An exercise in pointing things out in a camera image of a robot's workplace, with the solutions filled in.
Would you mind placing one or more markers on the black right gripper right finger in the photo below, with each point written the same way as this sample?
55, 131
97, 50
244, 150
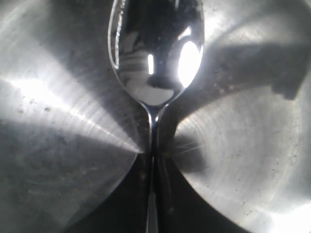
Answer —
181, 209

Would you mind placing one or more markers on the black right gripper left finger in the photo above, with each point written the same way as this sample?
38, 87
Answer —
125, 210

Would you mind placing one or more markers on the steel spork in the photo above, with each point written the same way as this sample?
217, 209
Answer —
155, 48

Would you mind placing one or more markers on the round steel plate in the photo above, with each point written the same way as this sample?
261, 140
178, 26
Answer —
240, 134

